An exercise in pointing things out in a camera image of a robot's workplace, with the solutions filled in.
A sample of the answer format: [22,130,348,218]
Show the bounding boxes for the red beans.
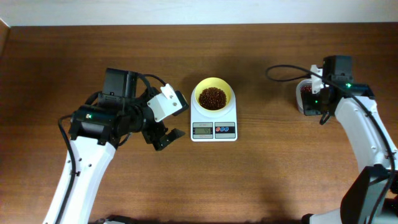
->
[198,87,226,110]
[300,85,312,95]

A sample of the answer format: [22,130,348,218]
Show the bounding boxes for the clear plastic bean container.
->
[296,79,312,114]

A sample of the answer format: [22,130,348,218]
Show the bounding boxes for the red beans in container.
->
[300,85,312,95]

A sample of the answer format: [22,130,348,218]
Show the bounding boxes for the white digital kitchen scale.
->
[190,77,238,142]

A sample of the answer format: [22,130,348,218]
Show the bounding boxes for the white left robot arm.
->
[44,68,188,223]

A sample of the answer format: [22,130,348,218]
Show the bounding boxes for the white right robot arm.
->
[296,55,397,223]

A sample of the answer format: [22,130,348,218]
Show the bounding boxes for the yellow plastic bowl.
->
[193,77,232,111]

